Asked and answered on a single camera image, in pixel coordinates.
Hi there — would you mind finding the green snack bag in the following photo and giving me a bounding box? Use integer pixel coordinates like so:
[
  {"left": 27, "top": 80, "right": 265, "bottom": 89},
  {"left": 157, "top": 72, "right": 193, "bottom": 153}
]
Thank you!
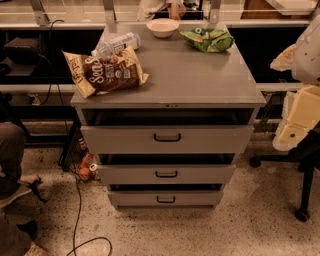
[{"left": 179, "top": 28, "right": 234, "bottom": 53}]

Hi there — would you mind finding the grey bottom drawer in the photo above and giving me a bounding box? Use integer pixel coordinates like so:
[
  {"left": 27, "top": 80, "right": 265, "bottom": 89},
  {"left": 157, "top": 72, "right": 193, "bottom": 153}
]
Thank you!
[{"left": 108, "top": 191, "right": 223, "bottom": 208}]

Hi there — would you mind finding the grey metal drawer cabinet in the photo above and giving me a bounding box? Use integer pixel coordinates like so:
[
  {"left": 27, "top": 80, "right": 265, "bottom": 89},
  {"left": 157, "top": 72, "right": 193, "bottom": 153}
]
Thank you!
[{"left": 71, "top": 24, "right": 265, "bottom": 194}]

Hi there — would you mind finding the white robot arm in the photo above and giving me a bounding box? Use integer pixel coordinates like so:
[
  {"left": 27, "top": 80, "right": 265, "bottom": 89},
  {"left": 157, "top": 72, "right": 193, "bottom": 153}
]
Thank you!
[{"left": 270, "top": 15, "right": 320, "bottom": 151}]

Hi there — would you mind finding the seated person leg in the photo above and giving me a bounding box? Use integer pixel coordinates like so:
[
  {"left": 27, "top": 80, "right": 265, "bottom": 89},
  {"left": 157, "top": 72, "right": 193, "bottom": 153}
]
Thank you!
[{"left": 0, "top": 123, "right": 25, "bottom": 200}]

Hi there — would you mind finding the white ceramic bowl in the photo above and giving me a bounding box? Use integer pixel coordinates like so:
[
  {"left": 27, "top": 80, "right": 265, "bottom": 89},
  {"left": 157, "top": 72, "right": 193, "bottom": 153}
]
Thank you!
[{"left": 146, "top": 18, "right": 179, "bottom": 38}]

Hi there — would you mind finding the clear plastic water bottle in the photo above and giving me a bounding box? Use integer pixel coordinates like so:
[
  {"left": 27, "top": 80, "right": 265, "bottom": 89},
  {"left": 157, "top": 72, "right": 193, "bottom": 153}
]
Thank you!
[{"left": 91, "top": 32, "right": 141, "bottom": 58}]

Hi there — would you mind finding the brown sea salt chip bag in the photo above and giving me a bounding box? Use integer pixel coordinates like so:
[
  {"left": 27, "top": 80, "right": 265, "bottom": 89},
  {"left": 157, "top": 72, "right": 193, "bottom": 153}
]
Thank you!
[{"left": 63, "top": 46, "right": 149, "bottom": 98}]

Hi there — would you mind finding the grey drawer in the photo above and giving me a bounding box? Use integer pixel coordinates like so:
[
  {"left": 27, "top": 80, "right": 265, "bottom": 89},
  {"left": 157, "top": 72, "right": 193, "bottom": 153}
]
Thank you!
[
  {"left": 108, "top": 191, "right": 223, "bottom": 208},
  {"left": 81, "top": 125, "right": 253, "bottom": 154},
  {"left": 97, "top": 164, "right": 235, "bottom": 185}
]

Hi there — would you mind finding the grey top drawer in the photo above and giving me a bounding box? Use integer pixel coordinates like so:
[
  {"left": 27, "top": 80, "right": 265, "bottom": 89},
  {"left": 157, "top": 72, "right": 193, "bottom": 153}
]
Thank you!
[{"left": 81, "top": 125, "right": 253, "bottom": 154}]

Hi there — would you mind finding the grey middle drawer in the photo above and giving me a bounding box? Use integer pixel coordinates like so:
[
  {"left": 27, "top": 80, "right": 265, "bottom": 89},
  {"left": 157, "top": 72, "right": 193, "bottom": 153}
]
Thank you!
[{"left": 97, "top": 164, "right": 235, "bottom": 185}]

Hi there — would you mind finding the person shoe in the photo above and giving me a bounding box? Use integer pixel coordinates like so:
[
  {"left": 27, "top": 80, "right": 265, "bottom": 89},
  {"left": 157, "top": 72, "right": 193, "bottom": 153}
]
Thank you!
[{"left": 0, "top": 178, "right": 31, "bottom": 209}]

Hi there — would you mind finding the orange snack bag on floor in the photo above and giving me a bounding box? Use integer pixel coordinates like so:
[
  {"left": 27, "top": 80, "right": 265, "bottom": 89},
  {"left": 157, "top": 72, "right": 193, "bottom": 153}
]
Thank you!
[{"left": 78, "top": 152, "right": 97, "bottom": 181}]

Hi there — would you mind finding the black floor cable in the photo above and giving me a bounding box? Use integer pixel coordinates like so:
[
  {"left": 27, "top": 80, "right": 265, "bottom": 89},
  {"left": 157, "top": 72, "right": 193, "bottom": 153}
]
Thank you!
[{"left": 65, "top": 168, "right": 114, "bottom": 256}]

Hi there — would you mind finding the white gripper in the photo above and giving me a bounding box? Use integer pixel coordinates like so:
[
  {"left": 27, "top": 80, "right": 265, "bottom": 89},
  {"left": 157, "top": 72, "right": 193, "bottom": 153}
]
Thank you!
[{"left": 270, "top": 44, "right": 320, "bottom": 151}]

